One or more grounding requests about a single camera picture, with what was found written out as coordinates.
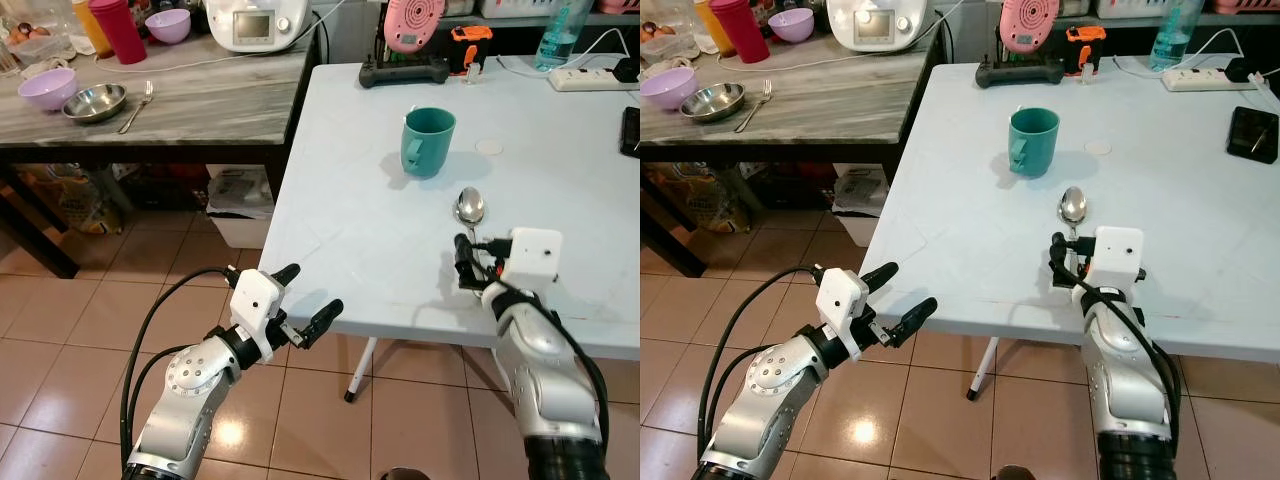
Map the steel spoon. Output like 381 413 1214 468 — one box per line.
1058 186 1090 247
455 187 488 253

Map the white table leg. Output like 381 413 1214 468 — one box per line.
966 337 1002 404
345 337 380 404

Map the white storage box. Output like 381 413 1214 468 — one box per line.
833 165 882 249
207 165 277 250

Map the white folding table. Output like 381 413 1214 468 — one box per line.
858 62 1280 363
255 62 641 363

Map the teal mug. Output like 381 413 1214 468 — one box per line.
401 107 457 180
1008 107 1061 180

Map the dark marble top table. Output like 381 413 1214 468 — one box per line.
0 35 322 280
640 35 947 280

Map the black remote controller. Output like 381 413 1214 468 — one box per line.
360 57 451 90
976 57 1067 90

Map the yellow printed snack bag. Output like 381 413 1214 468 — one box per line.
20 165 124 237
645 163 747 235

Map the orange black device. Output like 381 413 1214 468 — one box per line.
1065 25 1109 77
450 25 495 77

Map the white power strip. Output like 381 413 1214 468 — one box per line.
1162 66 1242 94
548 66 627 94

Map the steel fork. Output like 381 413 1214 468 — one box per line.
118 81 156 136
735 80 775 135

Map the clear blue water bottle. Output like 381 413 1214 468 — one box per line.
1148 0 1207 72
534 0 592 72

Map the steel bowl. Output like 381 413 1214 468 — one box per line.
62 83 129 126
680 82 748 126

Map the large purple bowl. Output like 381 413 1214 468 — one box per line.
640 67 699 112
18 67 78 112

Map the white kitchen appliance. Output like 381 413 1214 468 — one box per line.
827 0 942 54
207 0 319 55

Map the small purple bowl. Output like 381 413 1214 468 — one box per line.
145 9 192 46
768 8 816 45

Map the red plastic tumbler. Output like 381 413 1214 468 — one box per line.
88 0 149 66
710 0 772 65

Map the clear plastic egg container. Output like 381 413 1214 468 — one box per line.
640 0 701 65
0 0 77 67

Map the orange bottle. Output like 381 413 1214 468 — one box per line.
72 0 113 59
693 0 736 58

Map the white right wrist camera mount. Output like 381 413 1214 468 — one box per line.
1085 226 1145 292
497 228 565 292

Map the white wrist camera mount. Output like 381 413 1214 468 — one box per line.
815 267 870 360
497 228 565 292
228 269 288 362
1085 226 1145 292

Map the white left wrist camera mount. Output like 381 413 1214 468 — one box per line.
228 269 288 362
815 267 870 360

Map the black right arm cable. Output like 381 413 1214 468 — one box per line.
1075 280 1184 433
500 285 612 447

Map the white appliance cable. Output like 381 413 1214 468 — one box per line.
770 38 926 77
148 38 306 77

